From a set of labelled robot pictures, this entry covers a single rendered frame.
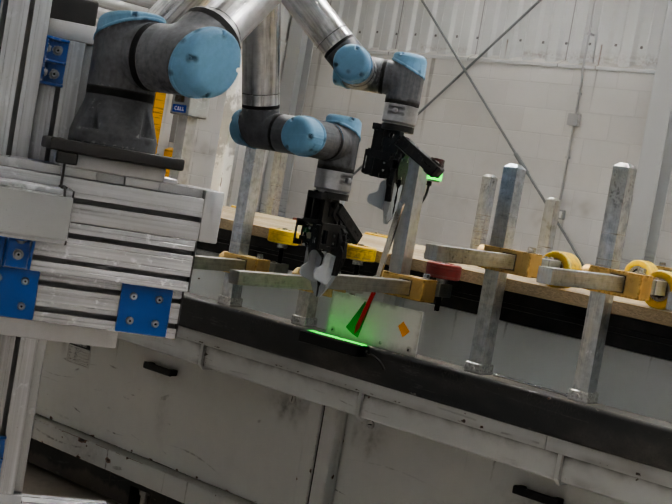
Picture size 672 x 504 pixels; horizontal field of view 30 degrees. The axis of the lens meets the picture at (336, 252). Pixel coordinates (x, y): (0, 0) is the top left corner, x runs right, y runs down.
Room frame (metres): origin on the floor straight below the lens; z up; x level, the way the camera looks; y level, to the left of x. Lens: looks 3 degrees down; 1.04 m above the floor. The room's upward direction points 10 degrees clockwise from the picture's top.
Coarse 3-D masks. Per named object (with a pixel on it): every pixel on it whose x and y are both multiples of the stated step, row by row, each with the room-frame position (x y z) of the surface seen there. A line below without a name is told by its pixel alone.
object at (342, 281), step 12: (336, 276) 2.54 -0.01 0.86; (348, 276) 2.57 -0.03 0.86; (360, 276) 2.62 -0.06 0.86; (336, 288) 2.55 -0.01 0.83; (348, 288) 2.58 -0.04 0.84; (360, 288) 2.61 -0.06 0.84; (372, 288) 2.64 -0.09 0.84; (384, 288) 2.67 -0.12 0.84; (396, 288) 2.70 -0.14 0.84; (408, 288) 2.74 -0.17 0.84; (444, 288) 2.84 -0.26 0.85
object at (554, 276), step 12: (540, 276) 2.22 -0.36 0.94; (552, 276) 2.21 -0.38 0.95; (564, 276) 2.24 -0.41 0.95; (576, 276) 2.28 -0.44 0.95; (588, 276) 2.31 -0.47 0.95; (600, 276) 2.35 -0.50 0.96; (612, 276) 2.38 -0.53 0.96; (588, 288) 2.32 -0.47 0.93; (600, 288) 2.35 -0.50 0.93; (612, 288) 2.39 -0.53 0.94; (660, 288) 2.54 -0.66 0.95
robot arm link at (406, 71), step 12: (396, 60) 2.67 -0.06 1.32; (408, 60) 2.66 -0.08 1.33; (420, 60) 2.67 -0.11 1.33; (384, 72) 2.67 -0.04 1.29; (396, 72) 2.67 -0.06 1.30; (408, 72) 2.66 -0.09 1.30; (420, 72) 2.67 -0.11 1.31; (384, 84) 2.67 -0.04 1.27; (396, 84) 2.67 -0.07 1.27; (408, 84) 2.66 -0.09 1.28; (420, 84) 2.68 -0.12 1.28; (396, 96) 2.67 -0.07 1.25; (408, 96) 2.66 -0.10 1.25; (420, 96) 2.69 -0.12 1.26
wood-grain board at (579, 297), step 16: (224, 208) 4.18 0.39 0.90; (224, 224) 3.37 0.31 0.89; (256, 224) 3.35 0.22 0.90; (272, 224) 3.53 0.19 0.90; (288, 224) 3.74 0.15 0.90; (368, 240) 3.57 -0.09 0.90; (384, 240) 3.78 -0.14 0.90; (416, 256) 3.09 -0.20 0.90; (464, 272) 2.87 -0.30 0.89; (480, 272) 2.84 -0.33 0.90; (512, 288) 2.78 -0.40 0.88; (528, 288) 2.76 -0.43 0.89; (544, 288) 2.73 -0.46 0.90; (560, 288) 2.75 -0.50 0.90; (576, 288) 2.87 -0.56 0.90; (576, 304) 2.68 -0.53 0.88; (624, 304) 2.61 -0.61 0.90; (640, 304) 2.66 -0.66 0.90; (656, 320) 2.56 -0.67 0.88
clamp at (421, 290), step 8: (384, 272) 2.79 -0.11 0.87; (392, 272) 2.78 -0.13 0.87; (408, 280) 2.74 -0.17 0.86; (416, 280) 2.73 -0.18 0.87; (424, 280) 2.72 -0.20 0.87; (432, 280) 2.74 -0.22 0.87; (416, 288) 2.73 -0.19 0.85; (424, 288) 2.72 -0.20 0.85; (432, 288) 2.74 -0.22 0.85; (400, 296) 2.75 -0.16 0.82; (408, 296) 2.74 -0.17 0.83; (416, 296) 2.73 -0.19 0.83; (424, 296) 2.73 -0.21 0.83; (432, 296) 2.75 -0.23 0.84
